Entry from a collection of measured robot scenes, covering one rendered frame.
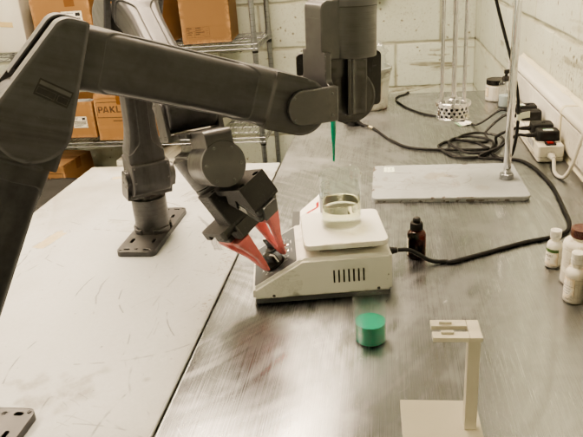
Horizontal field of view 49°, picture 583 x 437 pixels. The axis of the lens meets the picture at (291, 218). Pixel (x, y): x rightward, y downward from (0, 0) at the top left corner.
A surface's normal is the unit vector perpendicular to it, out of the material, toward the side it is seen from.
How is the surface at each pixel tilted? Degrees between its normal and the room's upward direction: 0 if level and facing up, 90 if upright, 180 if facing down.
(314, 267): 90
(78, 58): 90
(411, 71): 90
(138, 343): 0
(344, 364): 0
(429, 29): 90
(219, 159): 76
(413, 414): 0
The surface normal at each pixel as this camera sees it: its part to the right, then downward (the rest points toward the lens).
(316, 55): -0.90, 0.19
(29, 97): 0.43, 0.33
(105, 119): -0.17, 0.43
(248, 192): 0.53, 0.02
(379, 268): 0.04, 0.39
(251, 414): -0.07, -0.92
